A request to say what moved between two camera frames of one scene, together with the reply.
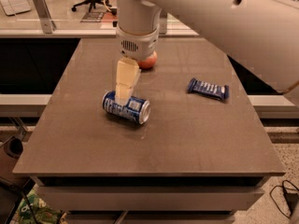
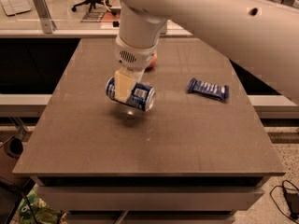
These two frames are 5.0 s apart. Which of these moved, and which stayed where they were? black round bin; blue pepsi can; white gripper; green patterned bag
Moved: blue pepsi can
Stayed: white gripper; green patterned bag; black round bin
